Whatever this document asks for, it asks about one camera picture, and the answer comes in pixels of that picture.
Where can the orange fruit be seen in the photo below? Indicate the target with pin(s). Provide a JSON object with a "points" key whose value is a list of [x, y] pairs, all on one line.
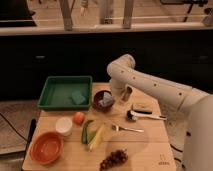
{"points": [[78, 118]]}

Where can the grey blue towel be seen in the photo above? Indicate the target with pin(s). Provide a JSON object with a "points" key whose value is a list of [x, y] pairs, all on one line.
{"points": [[106, 100]]}

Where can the black handle at table edge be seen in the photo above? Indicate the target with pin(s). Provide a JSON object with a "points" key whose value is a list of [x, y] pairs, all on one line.
{"points": [[31, 132]]}

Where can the purple grapes bunch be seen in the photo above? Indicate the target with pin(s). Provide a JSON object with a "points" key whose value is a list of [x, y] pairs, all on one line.
{"points": [[115, 158]]}

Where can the green plastic tray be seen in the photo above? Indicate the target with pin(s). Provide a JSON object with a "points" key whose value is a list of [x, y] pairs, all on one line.
{"points": [[57, 90]]}

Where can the dark sponge block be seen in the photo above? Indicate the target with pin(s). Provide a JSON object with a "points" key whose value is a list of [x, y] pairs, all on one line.
{"points": [[141, 108]]}

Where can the silver fork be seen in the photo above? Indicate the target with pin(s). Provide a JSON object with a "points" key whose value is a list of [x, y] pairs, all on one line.
{"points": [[119, 128]]}

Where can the metal cup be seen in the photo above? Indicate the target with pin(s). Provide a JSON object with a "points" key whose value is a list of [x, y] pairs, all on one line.
{"points": [[127, 93]]}

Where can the white plastic cup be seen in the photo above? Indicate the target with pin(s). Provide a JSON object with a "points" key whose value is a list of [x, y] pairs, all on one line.
{"points": [[64, 126]]}

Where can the purple bowl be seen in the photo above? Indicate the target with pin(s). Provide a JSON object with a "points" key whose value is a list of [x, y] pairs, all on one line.
{"points": [[98, 96]]}

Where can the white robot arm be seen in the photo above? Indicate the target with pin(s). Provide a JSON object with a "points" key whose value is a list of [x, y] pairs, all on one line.
{"points": [[197, 104]]}

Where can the green pepper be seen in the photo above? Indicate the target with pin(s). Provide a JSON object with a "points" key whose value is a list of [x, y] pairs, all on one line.
{"points": [[87, 136]]}

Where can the orange bowl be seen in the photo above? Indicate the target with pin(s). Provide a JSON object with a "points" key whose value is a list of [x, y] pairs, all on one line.
{"points": [[47, 148]]}

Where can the wooden cutting board table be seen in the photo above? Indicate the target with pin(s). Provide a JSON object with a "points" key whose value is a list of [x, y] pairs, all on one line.
{"points": [[147, 151]]}

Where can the yellow corn cob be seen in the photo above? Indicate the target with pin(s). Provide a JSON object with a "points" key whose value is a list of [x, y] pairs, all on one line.
{"points": [[97, 138]]}

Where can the white handled dish brush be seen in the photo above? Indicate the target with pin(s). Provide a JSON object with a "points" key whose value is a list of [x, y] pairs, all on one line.
{"points": [[135, 116]]}

